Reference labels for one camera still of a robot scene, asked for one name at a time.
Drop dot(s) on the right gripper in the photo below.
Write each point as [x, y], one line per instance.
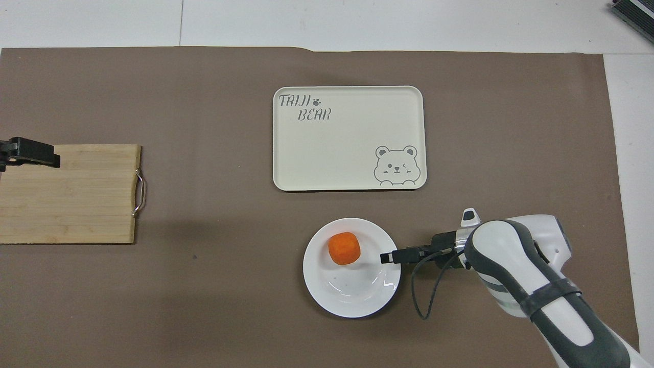
[443, 242]

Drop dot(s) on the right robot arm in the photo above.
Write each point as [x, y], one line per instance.
[516, 266]

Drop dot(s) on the white round plate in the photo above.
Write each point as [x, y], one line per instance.
[352, 294]

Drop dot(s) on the cream tray with bear print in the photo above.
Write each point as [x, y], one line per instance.
[337, 153]

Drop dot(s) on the black stand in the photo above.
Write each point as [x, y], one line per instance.
[636, 11]

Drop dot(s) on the wooden cutting board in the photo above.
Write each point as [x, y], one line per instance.
[76, 199]

